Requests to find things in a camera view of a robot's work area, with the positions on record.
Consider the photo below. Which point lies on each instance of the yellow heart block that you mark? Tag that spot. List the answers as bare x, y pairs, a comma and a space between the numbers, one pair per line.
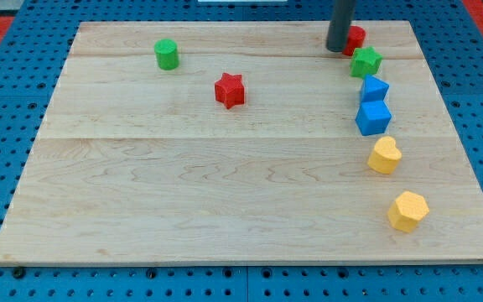
385, 155

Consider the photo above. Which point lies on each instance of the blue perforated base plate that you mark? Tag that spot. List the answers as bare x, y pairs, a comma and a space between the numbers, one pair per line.
32, 54

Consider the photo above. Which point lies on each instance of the red star block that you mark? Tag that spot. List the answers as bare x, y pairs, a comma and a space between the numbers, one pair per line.
229, 90

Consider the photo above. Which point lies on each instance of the blue triangle block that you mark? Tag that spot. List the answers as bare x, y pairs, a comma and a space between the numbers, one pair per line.
373, 89

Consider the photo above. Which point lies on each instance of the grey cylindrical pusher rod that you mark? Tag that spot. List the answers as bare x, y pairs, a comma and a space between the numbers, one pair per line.
340, 23

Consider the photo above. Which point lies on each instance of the red cylinder block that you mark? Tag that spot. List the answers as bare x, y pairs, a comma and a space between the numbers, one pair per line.
355, 39

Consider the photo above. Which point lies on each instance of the light wooden board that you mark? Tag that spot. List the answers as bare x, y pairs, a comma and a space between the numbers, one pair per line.
134, 166

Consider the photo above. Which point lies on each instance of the blue cube block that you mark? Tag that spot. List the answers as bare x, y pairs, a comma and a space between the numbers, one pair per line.
373, 117

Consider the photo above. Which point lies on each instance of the green cylinder block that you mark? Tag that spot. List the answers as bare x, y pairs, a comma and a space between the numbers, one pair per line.
166, 51

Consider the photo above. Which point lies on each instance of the yellow hexagon block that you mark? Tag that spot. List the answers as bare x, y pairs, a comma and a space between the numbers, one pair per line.
407, 210

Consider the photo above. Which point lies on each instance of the green star block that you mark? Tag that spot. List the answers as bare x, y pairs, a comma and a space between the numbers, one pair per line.
365, 61

